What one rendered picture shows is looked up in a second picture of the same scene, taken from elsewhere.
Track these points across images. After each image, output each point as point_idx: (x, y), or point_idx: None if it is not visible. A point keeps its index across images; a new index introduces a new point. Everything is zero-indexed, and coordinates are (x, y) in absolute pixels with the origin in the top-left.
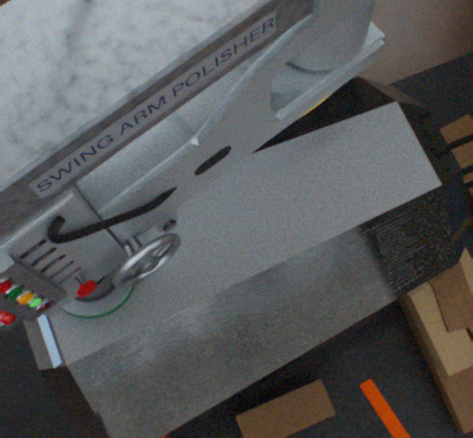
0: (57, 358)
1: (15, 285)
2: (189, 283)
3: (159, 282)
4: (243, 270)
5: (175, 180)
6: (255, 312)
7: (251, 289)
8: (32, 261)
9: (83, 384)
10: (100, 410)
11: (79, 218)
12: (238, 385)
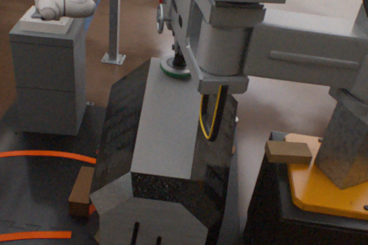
0: None
1: None
2: (155, 87)
3: (162, 81)
4: (147, 100)
5: (178, 6)
6: (129, 108)
7: (138, 103)
8: None
9: (142, 64)
10: (131, 72)
11: None
12: (108, 112)
